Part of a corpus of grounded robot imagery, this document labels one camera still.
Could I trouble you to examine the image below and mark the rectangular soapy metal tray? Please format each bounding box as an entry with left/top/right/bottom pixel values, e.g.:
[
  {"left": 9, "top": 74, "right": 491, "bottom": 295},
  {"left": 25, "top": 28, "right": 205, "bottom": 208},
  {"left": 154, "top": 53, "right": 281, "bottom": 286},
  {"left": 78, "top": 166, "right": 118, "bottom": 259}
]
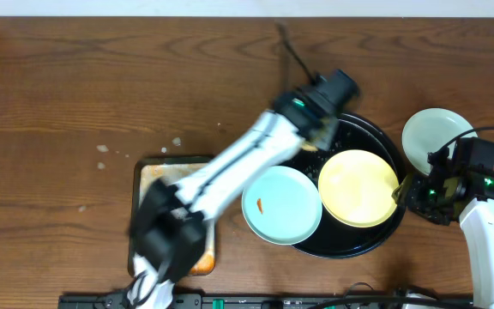
[{"left": 131, "top": 156, "right": 216, "bottom": 276}]

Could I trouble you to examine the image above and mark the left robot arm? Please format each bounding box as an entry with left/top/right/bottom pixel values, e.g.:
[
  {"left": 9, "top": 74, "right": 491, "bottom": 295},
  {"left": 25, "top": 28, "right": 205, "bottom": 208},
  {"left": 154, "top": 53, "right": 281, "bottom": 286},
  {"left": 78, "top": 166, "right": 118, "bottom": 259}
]
[{"left": 126, "top": 70, "right": 359, "bottom": 308}]

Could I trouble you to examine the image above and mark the round black tray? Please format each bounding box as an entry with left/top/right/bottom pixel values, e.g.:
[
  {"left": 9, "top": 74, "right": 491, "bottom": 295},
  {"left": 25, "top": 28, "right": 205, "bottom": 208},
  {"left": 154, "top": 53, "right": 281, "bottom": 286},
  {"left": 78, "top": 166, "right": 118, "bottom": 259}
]
[{"left": 282, "top": 113, "right": 406, "bottom": 259}]

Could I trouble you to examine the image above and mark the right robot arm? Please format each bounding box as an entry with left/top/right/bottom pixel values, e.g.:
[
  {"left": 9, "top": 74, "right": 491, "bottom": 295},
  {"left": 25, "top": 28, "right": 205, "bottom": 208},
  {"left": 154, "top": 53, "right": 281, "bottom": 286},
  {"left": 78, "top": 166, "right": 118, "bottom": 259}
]
[{"left": 392, "top": 137, "right": 494, "bottom": 308}]

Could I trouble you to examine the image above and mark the yellow plate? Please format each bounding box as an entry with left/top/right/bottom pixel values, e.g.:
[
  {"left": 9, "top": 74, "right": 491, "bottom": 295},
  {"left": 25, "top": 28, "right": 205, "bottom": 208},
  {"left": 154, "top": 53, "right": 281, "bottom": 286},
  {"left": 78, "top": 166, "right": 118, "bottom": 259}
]
[{"left": 317, "top": 149, "right": 399, "bottom": 228}]

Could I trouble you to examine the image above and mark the green yellow sponge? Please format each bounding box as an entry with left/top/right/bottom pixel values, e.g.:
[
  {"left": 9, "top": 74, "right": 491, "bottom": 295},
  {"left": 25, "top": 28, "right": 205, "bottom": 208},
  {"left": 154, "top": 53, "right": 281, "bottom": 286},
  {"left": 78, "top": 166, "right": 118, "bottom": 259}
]
[{"left": 301, "top": 142, "right": 318, "bottom": 152}]

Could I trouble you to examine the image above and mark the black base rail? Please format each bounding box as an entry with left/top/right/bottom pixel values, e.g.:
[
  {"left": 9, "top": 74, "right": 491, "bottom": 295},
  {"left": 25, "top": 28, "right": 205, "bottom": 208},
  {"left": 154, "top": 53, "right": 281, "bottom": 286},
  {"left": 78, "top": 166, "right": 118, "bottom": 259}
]
[{"left": 57, "top": 292, "right": 475, "bottom": 309}]

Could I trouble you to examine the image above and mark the light blue plate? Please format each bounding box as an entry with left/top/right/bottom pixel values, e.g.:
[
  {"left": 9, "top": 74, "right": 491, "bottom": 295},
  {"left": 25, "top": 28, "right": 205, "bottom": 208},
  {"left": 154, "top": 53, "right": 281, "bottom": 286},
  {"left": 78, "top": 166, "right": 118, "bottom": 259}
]
[
  {"left": 401, "top": 108, "right": 472, "bottom": 175},
  {"left": 242, "top": 166, "right": 322, "bottom": 245}
]

